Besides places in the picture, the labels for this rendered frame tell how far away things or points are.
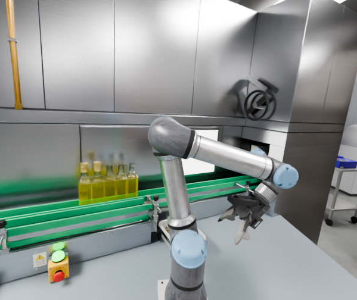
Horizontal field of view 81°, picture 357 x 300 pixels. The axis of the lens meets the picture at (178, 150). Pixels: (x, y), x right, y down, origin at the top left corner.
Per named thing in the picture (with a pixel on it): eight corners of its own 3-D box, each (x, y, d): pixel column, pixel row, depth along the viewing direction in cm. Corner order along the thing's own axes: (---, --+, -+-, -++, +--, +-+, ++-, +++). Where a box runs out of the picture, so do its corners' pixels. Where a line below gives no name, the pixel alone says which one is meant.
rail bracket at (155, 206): (149, 208, 116) (151, 187, 114) (162, 224, 102) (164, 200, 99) (145, 209, 115) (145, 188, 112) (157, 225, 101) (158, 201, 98)
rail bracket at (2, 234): (12, 249, 80) (9, 218, 77) (8, 262, 74) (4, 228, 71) (-1, 252, 78) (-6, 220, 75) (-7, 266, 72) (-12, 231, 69)
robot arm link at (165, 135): (152, 113, 57) (308, 165, 63) (154, 112, 67) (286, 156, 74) (140, 153, 59) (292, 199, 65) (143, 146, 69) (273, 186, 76)
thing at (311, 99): (295, 136, 198) (314, 33, 180) (340, 143, 166) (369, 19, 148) (241, 137, 165) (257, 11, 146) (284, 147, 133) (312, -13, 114)
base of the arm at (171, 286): (211, 316, 69) (214, 290, 67) (165, 320, 67) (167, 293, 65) (201, 280, 83) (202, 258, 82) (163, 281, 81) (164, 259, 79)
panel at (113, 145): (213, 172, 158) (217, 127, 151) (215, 173, 156) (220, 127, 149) (82, 187, 115) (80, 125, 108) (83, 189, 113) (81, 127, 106)
